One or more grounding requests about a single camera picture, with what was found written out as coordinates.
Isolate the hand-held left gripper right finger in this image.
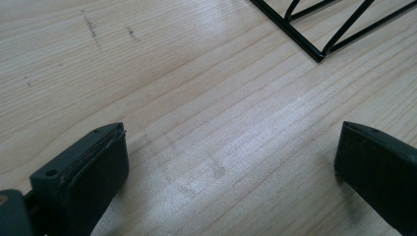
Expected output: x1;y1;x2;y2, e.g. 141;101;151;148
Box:
333;120;417;236

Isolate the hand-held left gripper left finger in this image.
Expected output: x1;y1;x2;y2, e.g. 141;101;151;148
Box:
29;122;130;236

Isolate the black wire rack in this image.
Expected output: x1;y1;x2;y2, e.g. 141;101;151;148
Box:
250;0;417;64

